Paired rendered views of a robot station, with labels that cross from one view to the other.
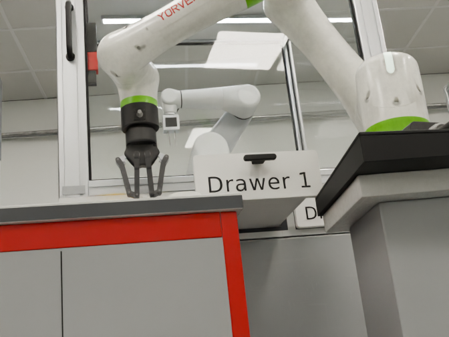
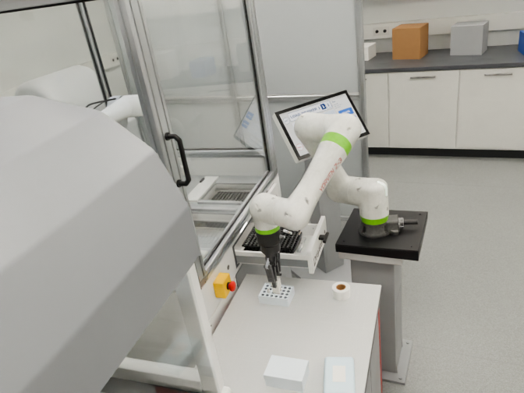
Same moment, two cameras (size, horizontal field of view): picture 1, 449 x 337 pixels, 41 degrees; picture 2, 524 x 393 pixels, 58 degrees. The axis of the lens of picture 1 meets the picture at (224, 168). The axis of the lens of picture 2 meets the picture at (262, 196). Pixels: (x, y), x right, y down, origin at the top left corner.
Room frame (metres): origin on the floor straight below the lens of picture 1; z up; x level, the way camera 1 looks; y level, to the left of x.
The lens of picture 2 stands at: (0.57, 1.47, 1.99)
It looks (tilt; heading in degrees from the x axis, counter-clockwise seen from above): 27 degrees down; 303
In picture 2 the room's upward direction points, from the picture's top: 9 degrees counter-clockwise
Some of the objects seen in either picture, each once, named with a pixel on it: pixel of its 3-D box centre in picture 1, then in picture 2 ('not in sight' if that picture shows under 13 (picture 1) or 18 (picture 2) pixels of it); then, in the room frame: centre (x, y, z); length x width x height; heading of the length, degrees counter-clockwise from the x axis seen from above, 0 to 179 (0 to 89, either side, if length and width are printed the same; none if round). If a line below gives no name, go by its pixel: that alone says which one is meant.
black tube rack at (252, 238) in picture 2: not in sight; (273, 242); (1.51, -0.04, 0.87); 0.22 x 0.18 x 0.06; 11
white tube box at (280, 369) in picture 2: not in sight; (287, 373); (1.18, 0.54, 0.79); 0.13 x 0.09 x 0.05; 10
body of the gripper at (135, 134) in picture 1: (141, 148); (270, 251); (1.38, 0.19, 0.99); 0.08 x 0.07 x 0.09; 98
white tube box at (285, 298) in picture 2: not in sight; (276, 294); (1.39, 0.19, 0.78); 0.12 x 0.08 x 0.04; 9
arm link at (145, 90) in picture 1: (136, 82); (266, 211); (1.37, 0.20, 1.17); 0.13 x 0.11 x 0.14; 172
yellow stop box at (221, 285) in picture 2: not in sight; (223, 285); (1.55, 0.31, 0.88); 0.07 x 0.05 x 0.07; 101
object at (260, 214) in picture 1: (242, 205); (270, 242); (1.52, -0.04, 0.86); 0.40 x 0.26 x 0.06; 11
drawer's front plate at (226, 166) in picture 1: (258, 176); (317, 243); (1.32, -0.07, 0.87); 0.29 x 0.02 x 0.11; 101
